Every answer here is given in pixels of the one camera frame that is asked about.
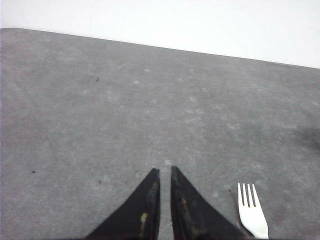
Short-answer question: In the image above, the white plastic fork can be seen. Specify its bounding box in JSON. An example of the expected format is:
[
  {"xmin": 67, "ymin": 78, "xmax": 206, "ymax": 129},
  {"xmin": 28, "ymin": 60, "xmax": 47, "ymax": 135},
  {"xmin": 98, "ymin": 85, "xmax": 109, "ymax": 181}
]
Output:
[{"xmin": 237, "ymin": 182, "xmax": 269, "ymax": 240}]

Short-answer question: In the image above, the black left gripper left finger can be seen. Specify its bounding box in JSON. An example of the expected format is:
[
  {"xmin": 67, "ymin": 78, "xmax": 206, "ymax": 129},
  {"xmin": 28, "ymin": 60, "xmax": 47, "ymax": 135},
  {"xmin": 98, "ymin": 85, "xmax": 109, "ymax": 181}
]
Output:
[{"xmin": 85, "ymin": 168, "xmax": 160, "ymax": 240}]

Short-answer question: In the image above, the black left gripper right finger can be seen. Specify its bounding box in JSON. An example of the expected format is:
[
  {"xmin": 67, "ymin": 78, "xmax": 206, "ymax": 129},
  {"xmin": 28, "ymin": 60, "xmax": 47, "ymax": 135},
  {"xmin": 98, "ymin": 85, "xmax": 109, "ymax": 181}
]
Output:
[{"xmin": 170, "ymin": 166, "xmax": 247, "ymax": 240}]

